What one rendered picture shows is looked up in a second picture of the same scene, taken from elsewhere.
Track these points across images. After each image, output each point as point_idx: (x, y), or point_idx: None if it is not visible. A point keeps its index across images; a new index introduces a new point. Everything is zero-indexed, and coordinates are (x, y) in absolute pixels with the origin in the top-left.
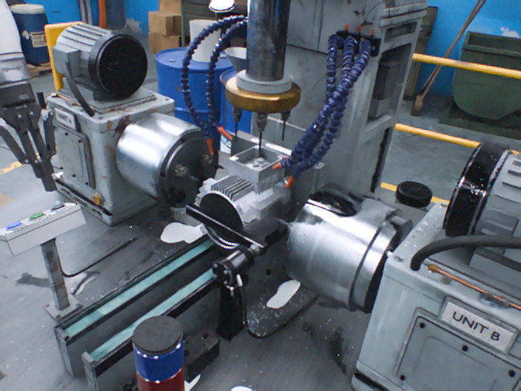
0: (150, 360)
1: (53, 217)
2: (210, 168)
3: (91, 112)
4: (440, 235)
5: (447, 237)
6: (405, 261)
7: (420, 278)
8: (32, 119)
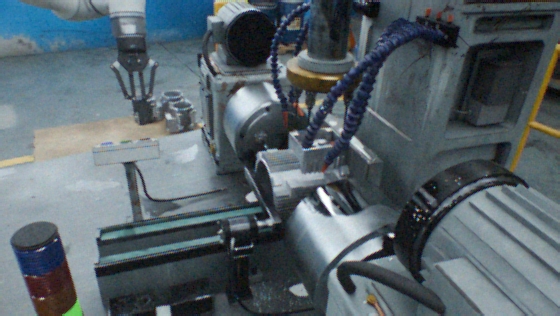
0: (14, 251)
1: (133, 145)
2: None
3: (214, 73)
4: None
5: None
6: None
7: (347, 303)
8: (139, 65)
